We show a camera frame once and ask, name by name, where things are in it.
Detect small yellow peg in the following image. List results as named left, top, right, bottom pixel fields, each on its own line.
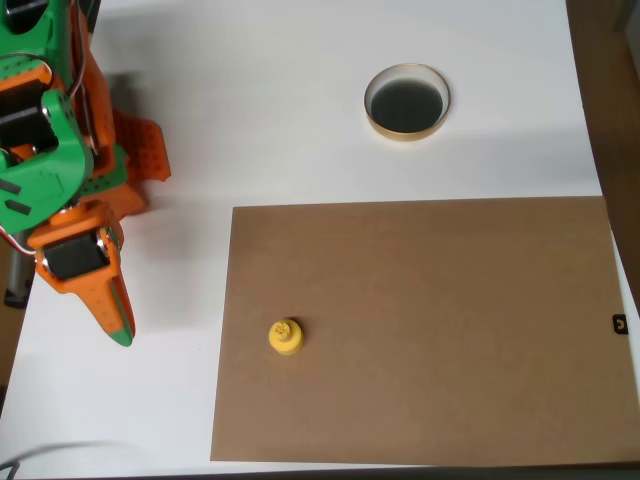
left=268, top=318, right=305, bottom=357

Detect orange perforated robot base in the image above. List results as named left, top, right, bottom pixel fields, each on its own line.
left=79, top=112, right=172, bottom=221

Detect round gold-rimmed dish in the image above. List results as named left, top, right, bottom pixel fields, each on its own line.
left=363, top=62, right=451, bottom=144

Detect brown rectangular board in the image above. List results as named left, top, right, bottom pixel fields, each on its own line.
left=208, top=196, right=640, bottom=464

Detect red white servo cable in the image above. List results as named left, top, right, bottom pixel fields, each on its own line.
left=0, top=230, right=40, bottom=260

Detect metal table clamp post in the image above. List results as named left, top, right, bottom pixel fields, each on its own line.
left=3, top=252, right=32, bottom=309

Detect grey cable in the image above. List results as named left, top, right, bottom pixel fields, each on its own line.
left=0, top=439, right=136, bottom=480

